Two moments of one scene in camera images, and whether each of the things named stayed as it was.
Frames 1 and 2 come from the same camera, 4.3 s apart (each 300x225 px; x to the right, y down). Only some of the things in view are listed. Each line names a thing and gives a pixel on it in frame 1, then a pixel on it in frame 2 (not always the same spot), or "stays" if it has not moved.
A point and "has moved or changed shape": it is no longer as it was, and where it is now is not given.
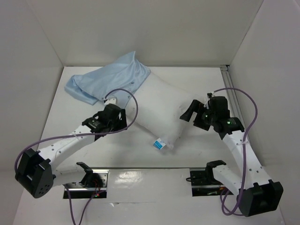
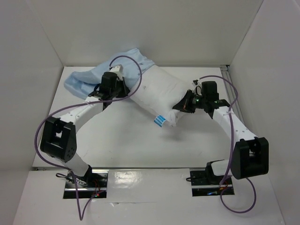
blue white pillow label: (159, 144) -> (159, 120)
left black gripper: (121, 123) -> (125, 90)
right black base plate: (201, 188) stays
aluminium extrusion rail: (234, 104) stays
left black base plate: (94, 180) stays
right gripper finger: (194, 107) -> (183, 105)
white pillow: (155, 107) has moved or changed shape
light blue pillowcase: (126, 73) has moved or changed shape
